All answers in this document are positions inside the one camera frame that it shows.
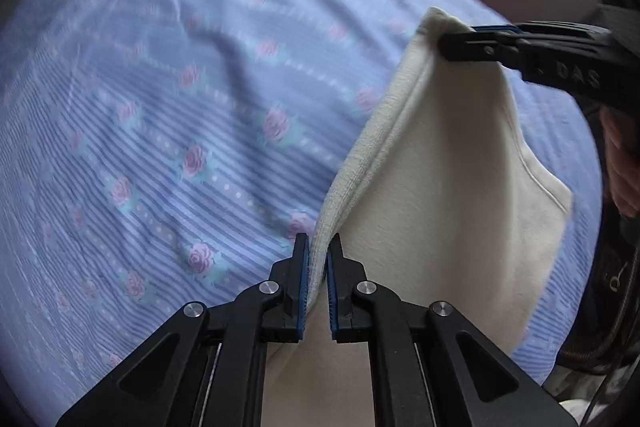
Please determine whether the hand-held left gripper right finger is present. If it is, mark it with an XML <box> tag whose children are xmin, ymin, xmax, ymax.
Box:
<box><xmin>326</xmin><ymin>233</ymin><xmax>576</xmax><ymax>427</ymax></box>

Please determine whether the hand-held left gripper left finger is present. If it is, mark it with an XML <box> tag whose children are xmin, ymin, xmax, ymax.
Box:
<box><xmin>55</xmin><ymin>233</ymin><xmax>313</xmax><ymax>427</ymax></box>

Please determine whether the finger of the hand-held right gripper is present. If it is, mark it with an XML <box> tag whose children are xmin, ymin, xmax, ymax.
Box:
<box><xmin>438</xmin><ymin>31</ymin><xmax>531</xmax><ymax>72</ymax></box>
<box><xmin>470</xmin><ymin>22</ymin><xmax>596</xmax><ymax>40</ymax></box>

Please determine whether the person's right hand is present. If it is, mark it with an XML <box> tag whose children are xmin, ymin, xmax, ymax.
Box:
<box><xmin>599</xmin><ymin>107</ymin><xmax>640</xmax><ymax>219</ymax></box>

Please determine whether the blue floral striped bed sheet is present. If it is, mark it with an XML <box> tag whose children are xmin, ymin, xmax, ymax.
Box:
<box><xmin>0</xmin><ymin>0</ymin><xmax>603</xmax><ymax>427</ymax></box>

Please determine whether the dark brown bag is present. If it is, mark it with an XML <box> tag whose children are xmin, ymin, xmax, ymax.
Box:
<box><xmin>555</xmin><ymin>214</ymin><xmax>640</xmax><ymax>375</ymax></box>

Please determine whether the black cable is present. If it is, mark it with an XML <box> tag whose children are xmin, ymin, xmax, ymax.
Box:
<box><xmin>584</xmin><ymin>347</ymin><xmax>632</xmax><ymax>427</ymax></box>

